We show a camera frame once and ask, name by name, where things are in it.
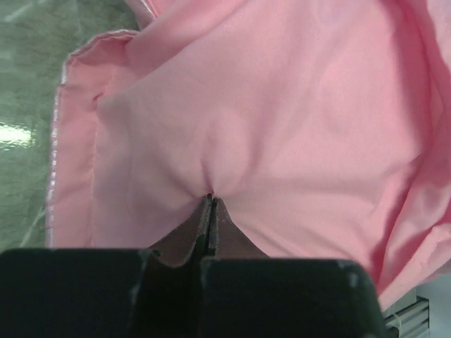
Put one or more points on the pink pillowcase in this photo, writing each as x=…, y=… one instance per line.
x=323, y=125

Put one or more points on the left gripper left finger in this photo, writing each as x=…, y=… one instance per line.
x=149, y=292

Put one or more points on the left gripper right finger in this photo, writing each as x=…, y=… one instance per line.
x=246, y=294

